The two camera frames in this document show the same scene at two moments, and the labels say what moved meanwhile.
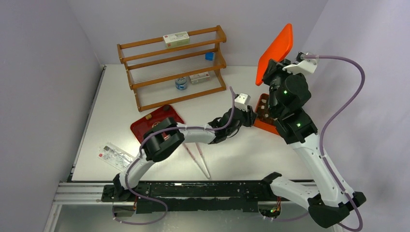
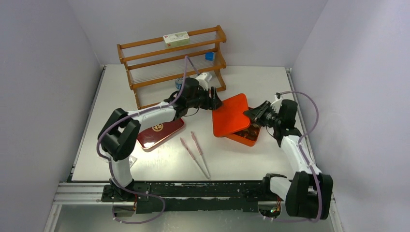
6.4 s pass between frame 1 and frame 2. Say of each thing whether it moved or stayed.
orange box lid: moved
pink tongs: stayed
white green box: stayed
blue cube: stayed
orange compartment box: moved
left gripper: moved
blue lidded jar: stayed
